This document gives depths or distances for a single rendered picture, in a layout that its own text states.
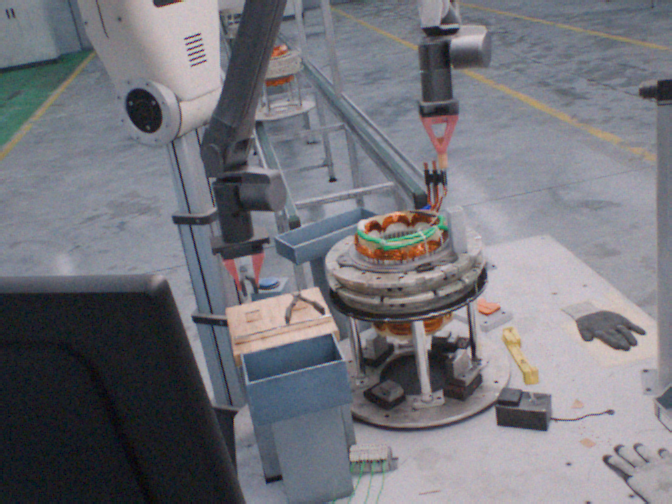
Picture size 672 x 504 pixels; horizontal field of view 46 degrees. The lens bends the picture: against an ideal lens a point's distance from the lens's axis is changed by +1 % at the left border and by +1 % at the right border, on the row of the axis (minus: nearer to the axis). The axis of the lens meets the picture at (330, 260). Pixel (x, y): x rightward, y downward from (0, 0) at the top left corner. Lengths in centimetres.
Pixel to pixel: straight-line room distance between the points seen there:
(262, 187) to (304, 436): 43
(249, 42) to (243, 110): 11
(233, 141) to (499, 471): 75
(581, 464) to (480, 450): 18
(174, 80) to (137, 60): 8
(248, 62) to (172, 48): 41
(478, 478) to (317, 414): 32
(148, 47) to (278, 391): 74
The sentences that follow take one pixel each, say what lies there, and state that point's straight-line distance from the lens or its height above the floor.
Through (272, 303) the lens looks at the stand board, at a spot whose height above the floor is 107.
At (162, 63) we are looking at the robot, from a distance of 167.
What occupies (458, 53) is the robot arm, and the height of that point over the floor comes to 148.
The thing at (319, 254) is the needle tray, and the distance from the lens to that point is 185.
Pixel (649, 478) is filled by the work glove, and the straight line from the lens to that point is 147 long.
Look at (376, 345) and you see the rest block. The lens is 179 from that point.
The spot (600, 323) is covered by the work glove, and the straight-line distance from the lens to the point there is 191.
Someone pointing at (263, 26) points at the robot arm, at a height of 160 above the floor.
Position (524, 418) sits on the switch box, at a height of 80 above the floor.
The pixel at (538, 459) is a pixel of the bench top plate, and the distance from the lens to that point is 154.
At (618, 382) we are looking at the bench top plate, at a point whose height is 78.
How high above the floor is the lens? 173
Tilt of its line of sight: 23 degrees down
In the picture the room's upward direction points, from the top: 10 degrees counter-clockwise
